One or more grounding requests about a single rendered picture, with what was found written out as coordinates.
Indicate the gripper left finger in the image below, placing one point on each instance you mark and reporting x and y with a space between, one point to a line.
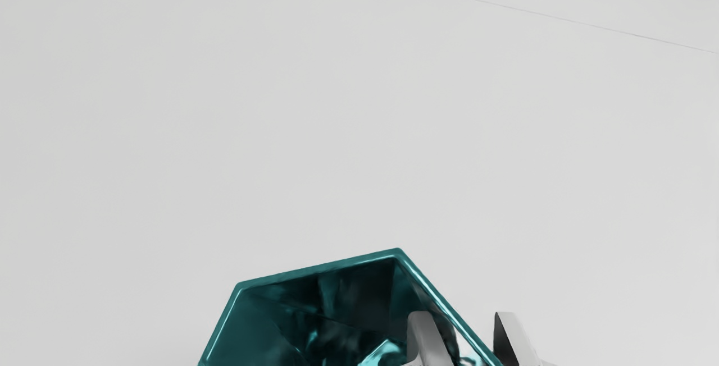
425 338

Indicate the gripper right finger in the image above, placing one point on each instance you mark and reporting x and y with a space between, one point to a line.
514 341

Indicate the teal faceted mug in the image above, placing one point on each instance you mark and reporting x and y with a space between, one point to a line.
292 326

